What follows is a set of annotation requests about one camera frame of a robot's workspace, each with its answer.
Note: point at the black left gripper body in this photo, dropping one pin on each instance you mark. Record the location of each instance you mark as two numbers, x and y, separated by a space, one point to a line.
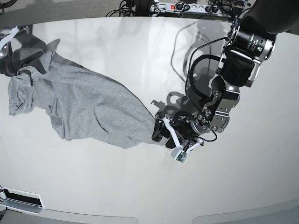
187 125

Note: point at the grey t-shirt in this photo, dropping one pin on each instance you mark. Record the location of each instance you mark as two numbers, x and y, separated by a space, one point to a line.
80 103

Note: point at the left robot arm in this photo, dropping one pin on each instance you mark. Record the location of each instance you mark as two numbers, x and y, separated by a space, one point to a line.
249 43

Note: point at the white power strip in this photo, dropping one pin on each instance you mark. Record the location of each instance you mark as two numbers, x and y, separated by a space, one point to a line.
182 8

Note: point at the white slotted bracket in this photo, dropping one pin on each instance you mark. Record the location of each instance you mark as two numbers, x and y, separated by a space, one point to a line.
21 201

